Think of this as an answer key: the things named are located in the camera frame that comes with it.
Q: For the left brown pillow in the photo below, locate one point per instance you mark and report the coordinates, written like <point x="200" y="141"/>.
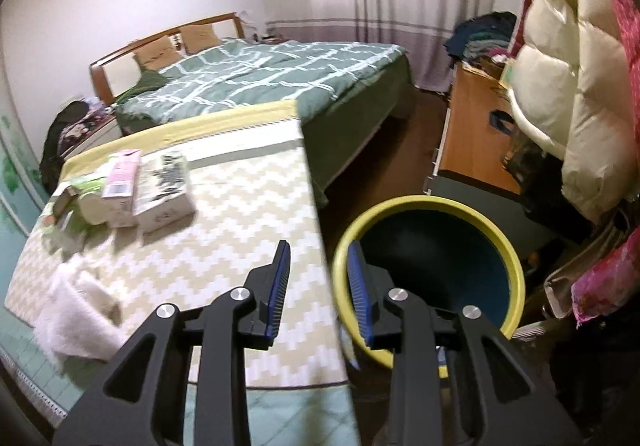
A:
<point x="158" y="54"/>

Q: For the wooden side desk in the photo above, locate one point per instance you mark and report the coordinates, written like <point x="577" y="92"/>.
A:
<point x="471" y="149"/>

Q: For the white floral tea box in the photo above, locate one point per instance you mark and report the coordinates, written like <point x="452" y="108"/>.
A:
<point x="163" y="193"/>

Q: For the clothes pile on desk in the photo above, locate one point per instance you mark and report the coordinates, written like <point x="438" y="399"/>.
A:
<point x="478" y="36"/>

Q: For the green plastic bag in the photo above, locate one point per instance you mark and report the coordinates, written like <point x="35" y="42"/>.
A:
<point x="70" y="232"/>

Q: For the wooden bed frame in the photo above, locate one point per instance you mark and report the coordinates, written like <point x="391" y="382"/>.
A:
<point x="117" y="72"/>

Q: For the brown ridged tray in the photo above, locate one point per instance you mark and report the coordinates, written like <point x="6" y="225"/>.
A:
<point x="63" y="201"/>

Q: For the yellow rimmed trash bin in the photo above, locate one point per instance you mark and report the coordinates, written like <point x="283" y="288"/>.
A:
<point x="440" y="249"/>

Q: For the white foam net sleeve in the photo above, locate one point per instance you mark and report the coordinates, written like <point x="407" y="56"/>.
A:
<point x="79" y="318"/>

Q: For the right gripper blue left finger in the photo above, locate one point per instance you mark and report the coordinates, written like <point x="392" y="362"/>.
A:
<point x="273" y="292"/>

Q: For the pink strawberry milk carton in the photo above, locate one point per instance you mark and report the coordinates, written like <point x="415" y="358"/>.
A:
<point x="120" y="186"/>

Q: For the brown pillow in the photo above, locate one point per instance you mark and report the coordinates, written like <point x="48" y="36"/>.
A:
<point x="158" y="54"/>
<point x="198" y="37"/>

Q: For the green checked duvet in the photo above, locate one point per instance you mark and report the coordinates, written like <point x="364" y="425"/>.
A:
<point x="237" y="73"/>

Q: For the dark green garment on bed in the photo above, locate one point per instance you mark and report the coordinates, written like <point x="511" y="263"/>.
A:
<point x="149" y="81"/>

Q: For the right brown pillow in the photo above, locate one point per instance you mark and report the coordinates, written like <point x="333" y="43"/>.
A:
<point x="198" y="37"/>

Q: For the dark clothes on nightstand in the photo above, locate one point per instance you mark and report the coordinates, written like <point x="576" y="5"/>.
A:
<point x="73" y="124"/>

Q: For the cream puffer jacket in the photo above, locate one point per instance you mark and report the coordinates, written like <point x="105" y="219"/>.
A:
<point x="570" y="76"/>

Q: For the patterned table cloth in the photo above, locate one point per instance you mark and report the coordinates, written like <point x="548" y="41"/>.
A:
<point x="251" y="186"/>

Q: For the green white drink bottle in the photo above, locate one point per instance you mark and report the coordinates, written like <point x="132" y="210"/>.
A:
<point x="92" y="207"/>

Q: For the white nightstand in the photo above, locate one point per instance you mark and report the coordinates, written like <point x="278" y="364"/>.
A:
<point x="104" y="133"/>

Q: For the sliding wardrobe door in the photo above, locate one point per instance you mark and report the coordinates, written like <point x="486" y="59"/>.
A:
<point x="22" y="195"/>

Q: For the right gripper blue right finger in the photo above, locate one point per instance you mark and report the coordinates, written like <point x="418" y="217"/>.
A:
<point x="362" y="291"/>

